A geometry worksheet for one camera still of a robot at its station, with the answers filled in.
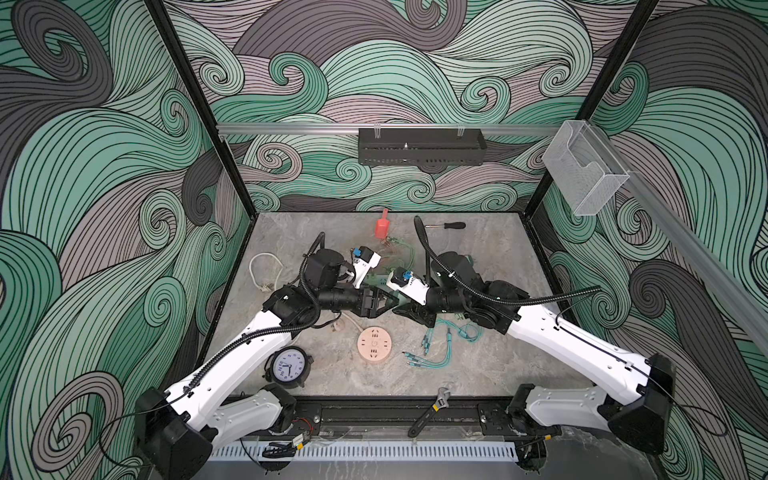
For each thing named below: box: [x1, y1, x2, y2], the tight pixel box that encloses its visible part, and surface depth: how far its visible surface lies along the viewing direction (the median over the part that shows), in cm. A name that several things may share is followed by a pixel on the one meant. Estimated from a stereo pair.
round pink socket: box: [357, 326, 393, 365], surface depth 85 cm
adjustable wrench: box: [408, 387, 451, 438], surface depth 76 cm
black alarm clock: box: [262, 346, 314, 388], surface depth 81 cm
